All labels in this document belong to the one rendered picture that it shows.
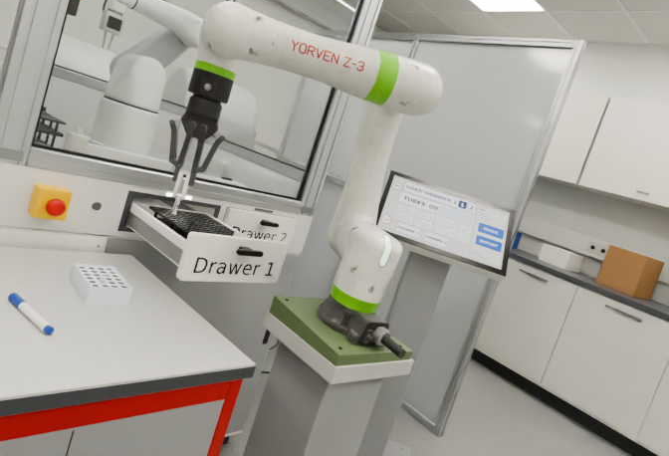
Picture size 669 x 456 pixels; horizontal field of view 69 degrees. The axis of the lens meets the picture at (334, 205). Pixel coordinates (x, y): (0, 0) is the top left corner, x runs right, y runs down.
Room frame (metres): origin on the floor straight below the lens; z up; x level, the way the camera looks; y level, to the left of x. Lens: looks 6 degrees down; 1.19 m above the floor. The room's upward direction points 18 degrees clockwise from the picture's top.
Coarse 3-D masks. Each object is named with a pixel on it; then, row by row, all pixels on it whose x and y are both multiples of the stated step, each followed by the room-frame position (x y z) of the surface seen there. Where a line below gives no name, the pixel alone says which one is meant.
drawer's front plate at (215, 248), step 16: (192, 240) 1.05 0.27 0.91; (208, 240) 1.08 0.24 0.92; (224, 240) 1.11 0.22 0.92; (240, 240) 1.14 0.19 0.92; (256, 240) 1.18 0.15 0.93; (192, 256) 1.05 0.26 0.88; (208, 256) 1.08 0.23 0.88; (224, 256) 1.12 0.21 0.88; (240, 256) 1.15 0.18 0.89; (272, 256) 1.22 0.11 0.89; (192, 272) 1.06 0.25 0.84; (240, 272) 1.16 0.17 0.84; (256, 272) 1.20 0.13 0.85; (272, 272) 1.24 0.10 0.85
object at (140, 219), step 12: (132, 204) 1.28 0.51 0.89; (144, 204) 1.32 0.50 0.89; (132, 216) 1.26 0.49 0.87; (144, 216) 1.23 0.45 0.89; (132, 228) 1.25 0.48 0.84; (144, 228) 1.21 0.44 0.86; (156, 228) 1.18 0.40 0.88; (168, 228) 1.15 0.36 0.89; (156, 240) 1.16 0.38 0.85; (168, 240) 1.13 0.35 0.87; (180, 240) 1.10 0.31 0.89; (168, 252) 1.12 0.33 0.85; (180, 252) 1.09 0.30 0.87
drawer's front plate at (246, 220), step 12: (228, 216) 1.49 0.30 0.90; (240, 216) 1.52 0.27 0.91; (252, 216) 1.56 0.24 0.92; (264, 216) 1.59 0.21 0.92; (276, 216) 1.63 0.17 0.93; (240, 228) 1.53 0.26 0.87; (252, 228) 1.57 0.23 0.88; (264, 228) 1.61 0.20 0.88; (276, 228) 1.64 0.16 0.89; (288, 228) 1.68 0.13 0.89; (276, 240) 1.66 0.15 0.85; (288, 240) 1.70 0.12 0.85
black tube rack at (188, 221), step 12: (156, 216) 1.30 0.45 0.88; (168, 216) 1.25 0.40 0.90; (180, 216) 1.29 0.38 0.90; (192, 216) 1.34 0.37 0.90; (204, 216) 1.40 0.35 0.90; (180, 228) 1.18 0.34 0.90; (192, 228) 1.21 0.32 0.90; (204, 228) 1.26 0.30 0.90; (216, 228) 1.29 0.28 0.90; (228, 228) 1.34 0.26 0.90
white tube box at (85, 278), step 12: (84, 264) 1.01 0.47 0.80; (72, 276) 0.99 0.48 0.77; (84, 276) 0.95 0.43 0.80; (96, 276) 0.98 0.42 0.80; (108, 276) 1.01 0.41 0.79; (120, 276) 1.02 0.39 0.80; (84, 288) 0.93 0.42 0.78; (96, 288) 0.92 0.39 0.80; (108, 288) 0.94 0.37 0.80; (120, 288) 0.95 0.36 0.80; (132, 288) 0.97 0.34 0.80; (84, 300) 0.92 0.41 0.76; (96, 300) 0.92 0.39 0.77; (108, 300) 0.94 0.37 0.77; (120, 300) 0.96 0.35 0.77
